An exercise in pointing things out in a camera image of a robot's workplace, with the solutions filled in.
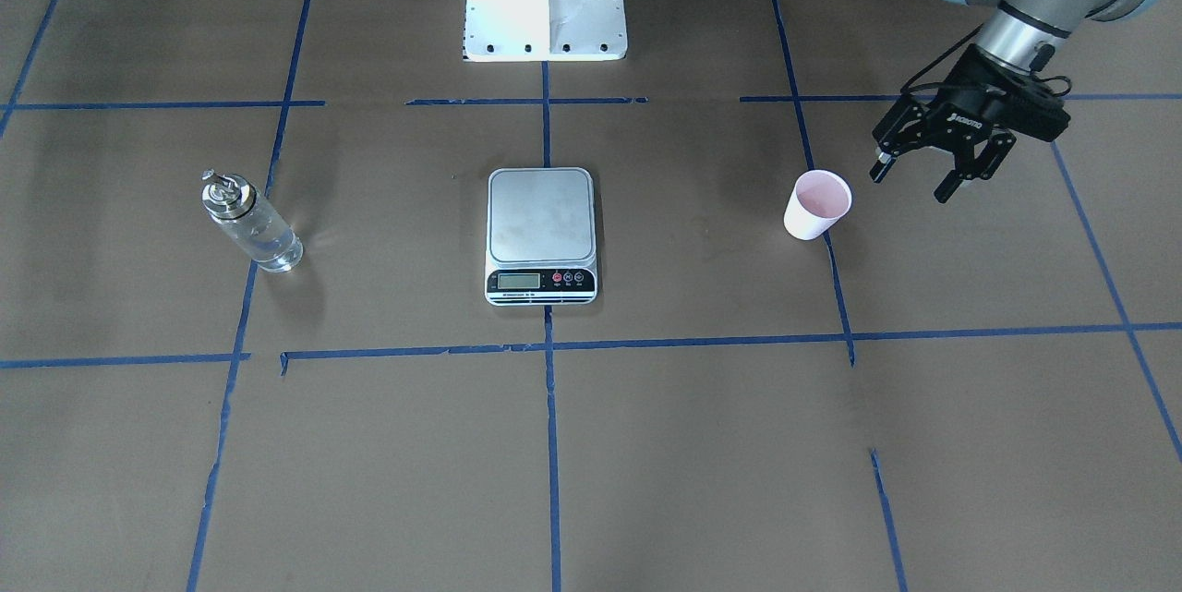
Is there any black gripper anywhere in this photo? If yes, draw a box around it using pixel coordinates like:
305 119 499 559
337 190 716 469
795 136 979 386
869 45 1071 204

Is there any silver digital kitchen scale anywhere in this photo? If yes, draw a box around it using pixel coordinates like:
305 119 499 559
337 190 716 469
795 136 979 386
483 167 599 307

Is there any clear glass sauce bottle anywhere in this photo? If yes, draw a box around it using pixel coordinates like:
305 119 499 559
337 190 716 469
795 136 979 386
201 170 304 272

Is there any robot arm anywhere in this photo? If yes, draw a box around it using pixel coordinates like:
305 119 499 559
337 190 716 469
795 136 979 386
869 0 1156 203

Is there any pink paper cup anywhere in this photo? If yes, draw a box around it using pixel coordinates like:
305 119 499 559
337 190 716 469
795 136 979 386
782 170 853 241

